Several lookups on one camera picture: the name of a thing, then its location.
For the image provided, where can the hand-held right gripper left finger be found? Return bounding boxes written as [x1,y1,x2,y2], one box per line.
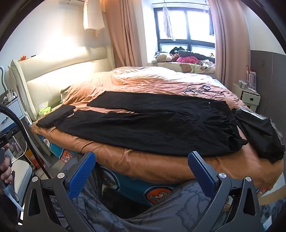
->
[22,151,96,232]

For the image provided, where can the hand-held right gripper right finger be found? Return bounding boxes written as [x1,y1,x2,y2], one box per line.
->
[188,151,264,232]

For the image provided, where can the black pants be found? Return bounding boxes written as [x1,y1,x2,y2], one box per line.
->
[36,104,76,128]
[55,90,248,158]

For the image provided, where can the folded black pants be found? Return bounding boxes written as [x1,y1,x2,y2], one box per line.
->
[36,104,76,128]

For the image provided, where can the person's left hand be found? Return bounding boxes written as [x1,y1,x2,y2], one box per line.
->
[0,144,14,184]

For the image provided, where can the grey bedside cabinet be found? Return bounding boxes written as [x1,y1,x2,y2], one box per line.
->
[0,89,25,130]

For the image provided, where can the orange box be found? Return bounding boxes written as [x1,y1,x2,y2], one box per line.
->
[24,147,39,170]

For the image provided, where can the green tissue pack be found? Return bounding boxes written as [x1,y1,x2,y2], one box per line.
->
[38,101,52,116]

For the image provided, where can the orange blanket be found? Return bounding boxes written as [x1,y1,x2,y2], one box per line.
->
[31,66,284,190]

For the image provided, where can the person's grey printed clothing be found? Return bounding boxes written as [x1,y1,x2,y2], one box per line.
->
[51,178,286,232]

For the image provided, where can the black garment with silver trim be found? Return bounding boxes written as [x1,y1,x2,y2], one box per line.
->
[232,107,285,164]

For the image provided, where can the cream pillow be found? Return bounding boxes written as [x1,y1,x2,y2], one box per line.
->
[60,86,75,100]

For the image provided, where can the white nightstand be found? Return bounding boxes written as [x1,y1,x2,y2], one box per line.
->
[232,82,261,109]

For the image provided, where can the cream padded headboard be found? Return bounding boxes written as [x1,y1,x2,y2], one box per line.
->
[9,45,115,122]

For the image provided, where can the striped paper bag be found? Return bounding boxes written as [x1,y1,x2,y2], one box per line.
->
[245,65,257,90]

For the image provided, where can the bear print windowsill cushion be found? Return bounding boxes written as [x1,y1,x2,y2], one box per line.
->
[147,61,216,74]

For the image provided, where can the pink cloth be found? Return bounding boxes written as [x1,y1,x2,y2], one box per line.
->
[176,56,199,65]

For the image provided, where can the beige plush toy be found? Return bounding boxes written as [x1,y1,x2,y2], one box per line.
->
[152,52,173,64]

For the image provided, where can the black plush toy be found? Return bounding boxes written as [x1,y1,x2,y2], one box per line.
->
[169,47,188,55]

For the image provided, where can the pink curtain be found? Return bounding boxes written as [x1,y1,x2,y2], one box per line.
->
[105,0,149,68]
[208,0,252,90]

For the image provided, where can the black framed window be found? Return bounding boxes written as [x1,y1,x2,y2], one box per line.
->
[153,7,216,56]

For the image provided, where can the white hanging cloth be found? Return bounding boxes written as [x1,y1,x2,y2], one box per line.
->
[83,0,105,30]

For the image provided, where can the floral hanging garment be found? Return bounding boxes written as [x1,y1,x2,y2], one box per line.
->
[163,6,176,42]

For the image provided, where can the thick black cable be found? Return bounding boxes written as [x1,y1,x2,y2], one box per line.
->
[0,104,52,179]

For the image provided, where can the black earphone cable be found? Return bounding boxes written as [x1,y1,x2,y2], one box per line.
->
[183,84,225,97]

